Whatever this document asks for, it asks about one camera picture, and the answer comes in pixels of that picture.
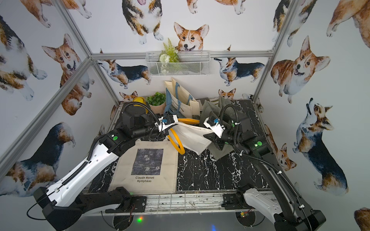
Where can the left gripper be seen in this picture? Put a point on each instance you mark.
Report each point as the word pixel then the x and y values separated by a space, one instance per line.
pixel 161 134

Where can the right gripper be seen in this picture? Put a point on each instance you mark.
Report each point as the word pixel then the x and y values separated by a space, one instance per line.
pixel 216 139

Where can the yellow-handled canvas bag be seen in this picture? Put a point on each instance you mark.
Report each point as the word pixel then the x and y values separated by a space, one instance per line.
pixel 187 134

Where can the white Monet canvas bag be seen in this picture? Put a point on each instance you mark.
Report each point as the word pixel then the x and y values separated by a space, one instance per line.
pixel 150 167

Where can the olive green canvas bag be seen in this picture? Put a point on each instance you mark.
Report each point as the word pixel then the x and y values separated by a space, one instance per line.
pixel 230 118

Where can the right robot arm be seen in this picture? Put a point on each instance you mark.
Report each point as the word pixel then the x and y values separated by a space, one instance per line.
pixel 287 210

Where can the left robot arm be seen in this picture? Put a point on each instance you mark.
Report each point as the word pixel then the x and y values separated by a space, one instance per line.
pixel 63 203

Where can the pink flower pot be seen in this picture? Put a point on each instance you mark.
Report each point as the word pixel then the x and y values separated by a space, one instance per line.
pixel 158 109

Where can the green succulent plant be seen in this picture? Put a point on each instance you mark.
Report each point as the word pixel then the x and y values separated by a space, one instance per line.
pixel 157 99

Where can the artificial fern with flower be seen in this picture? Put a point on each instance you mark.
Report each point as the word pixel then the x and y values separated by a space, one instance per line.
pixel 167 56

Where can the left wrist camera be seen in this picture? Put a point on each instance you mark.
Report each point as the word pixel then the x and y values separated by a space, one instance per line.
pixel 167 122

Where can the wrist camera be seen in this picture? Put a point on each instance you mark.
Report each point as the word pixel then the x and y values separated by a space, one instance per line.
pixel 215 125
pixel 167 122

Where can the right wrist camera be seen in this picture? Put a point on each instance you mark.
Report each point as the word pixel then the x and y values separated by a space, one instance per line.
pixel 215 125

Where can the blue-handled canvas bag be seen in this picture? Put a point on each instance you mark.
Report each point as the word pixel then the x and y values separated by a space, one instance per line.
pixel 180 102

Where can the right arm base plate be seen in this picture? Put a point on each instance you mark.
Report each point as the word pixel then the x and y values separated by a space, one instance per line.
pixel 234 201

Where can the aluminium front rail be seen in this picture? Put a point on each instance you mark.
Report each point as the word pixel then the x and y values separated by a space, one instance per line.
pixel 201 203

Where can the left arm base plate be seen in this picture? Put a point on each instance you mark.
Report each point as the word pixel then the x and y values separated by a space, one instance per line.
pixel 134 204

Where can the white wire wall basket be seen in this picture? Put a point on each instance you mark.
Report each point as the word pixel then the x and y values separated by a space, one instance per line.
pixel 185 64

